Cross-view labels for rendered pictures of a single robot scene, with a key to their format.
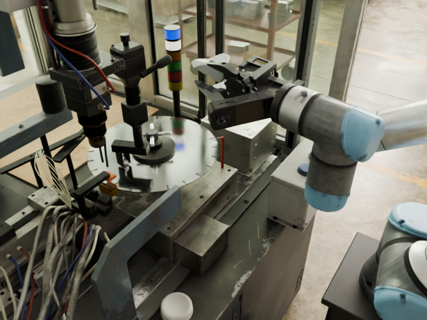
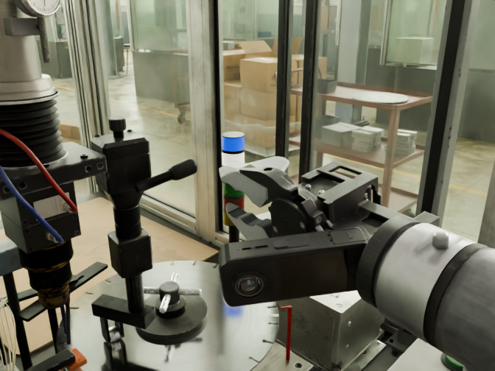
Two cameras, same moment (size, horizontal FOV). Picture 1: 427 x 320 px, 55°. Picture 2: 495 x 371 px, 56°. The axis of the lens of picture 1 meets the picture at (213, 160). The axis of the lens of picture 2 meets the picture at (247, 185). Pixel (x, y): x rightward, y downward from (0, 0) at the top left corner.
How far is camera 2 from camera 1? 0.34 m
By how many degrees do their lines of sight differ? 18
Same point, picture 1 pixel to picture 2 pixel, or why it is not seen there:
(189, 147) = (229, 319)
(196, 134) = not seen: hidden behind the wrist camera
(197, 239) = not seen: outside the picture
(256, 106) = (325, 263)
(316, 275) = not seen: outside the picture
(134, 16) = (198, 126)
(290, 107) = (403, 272)
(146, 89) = (206, 223)
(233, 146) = (312, 322)
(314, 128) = (468, 335)
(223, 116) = (248, 277)
